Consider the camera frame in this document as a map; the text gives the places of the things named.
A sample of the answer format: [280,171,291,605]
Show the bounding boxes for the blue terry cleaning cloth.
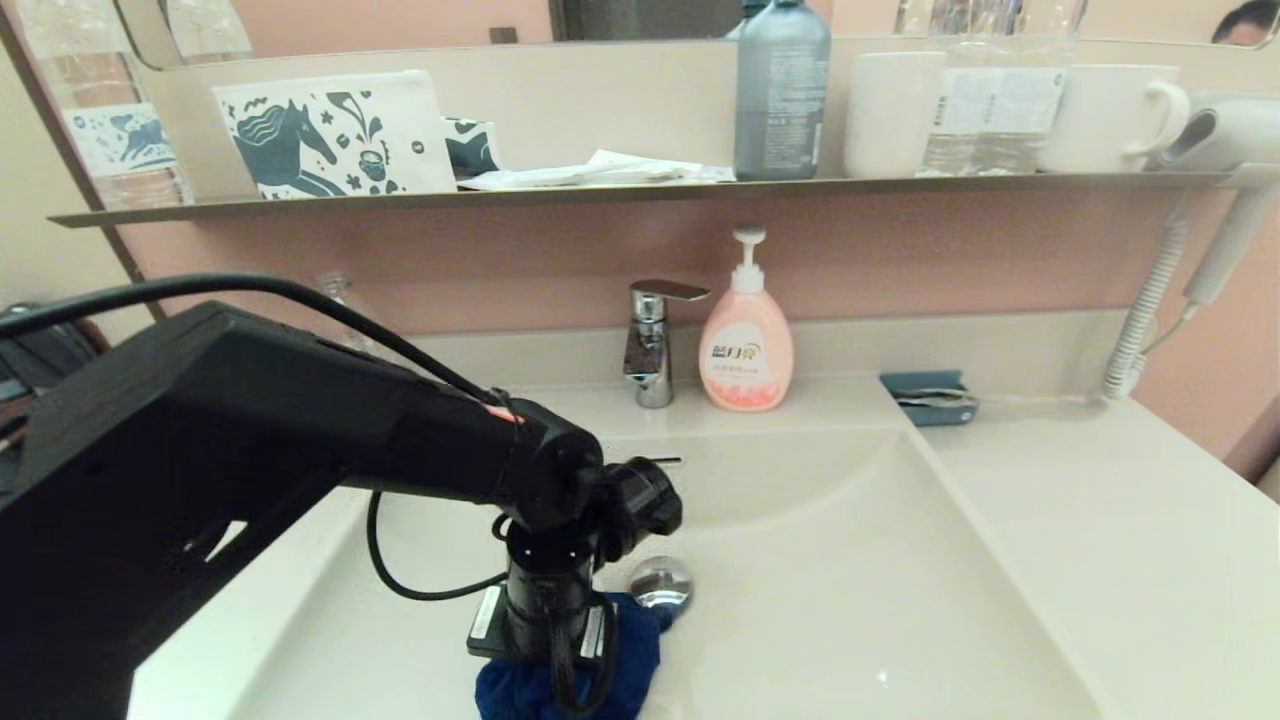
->
[475,592,673,720]

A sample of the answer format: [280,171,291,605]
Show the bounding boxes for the chrome faucet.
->
[623,280,711,409]

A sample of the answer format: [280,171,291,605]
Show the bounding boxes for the white ceramic sink basin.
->
[130,380,1106,720]

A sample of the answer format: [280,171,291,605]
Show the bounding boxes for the chrome drain stopper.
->
[628,556,694,609]

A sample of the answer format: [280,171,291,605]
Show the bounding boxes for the pink soap pump bottle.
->
[698,226,796,413]

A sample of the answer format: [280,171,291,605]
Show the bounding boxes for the slim clear plastic water bottle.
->
[318,272,379,353]

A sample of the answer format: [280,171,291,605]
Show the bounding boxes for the white paper packets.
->
[457,149,738,191]

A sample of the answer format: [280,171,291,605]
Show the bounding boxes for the blue plastic holder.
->
[879,371,980,428]

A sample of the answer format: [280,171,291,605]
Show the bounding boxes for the small horse print pouch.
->
[443,117,504,181]

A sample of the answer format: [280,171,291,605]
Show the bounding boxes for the large horse print pouch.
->
[213,69,459,199]

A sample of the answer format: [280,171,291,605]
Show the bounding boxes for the grey plastic bottle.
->
[733,0,833,182]

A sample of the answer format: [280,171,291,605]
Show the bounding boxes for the clear bottle horse print label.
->
[15,0,191,211]

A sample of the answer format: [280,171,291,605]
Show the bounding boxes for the white hair dryer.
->
[1155,92,1280,306]

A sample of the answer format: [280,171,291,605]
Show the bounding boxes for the metal wall shelf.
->
[50,172,1280,229]

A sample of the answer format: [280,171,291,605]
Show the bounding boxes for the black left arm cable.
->
[0,272,621,717]

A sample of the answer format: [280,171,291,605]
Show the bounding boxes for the wall mirror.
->
[115,0,1280,71]

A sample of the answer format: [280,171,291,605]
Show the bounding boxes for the white handleless cup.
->
[843,50,948,180]

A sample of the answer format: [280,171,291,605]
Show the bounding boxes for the white coiled dryer cord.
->
[1100,215,1191,401]

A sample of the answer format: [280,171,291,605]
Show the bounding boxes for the white mug with handle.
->
[1037,64,1191,174]

